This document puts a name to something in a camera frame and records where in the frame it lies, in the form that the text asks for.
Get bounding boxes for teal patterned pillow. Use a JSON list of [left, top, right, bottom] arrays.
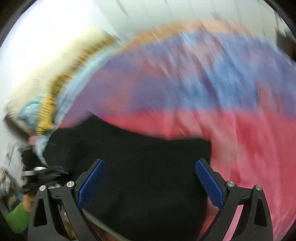
[[18, 96, 42, 130]]

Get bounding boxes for green sleeve forearm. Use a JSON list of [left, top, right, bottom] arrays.
[[4, 202, 31, 234]]

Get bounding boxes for cream padded headboard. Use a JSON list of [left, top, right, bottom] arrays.
[[4, 27, 110, 117]]

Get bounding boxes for striped light blue sheet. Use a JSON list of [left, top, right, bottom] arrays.
[[35, 45, 120, 165]]

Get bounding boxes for orange floral green blanket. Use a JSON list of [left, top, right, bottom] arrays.
[[35, 35, 118, 135]]

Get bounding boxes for left hand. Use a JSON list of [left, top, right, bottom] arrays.
[[22, 194, 36, 213]]

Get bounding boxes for colourful floral bedspread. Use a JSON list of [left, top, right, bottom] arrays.
[[59, 22, 295, 240]]

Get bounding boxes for black pants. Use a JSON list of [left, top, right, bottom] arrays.
[[43, 115, 211, 240]]

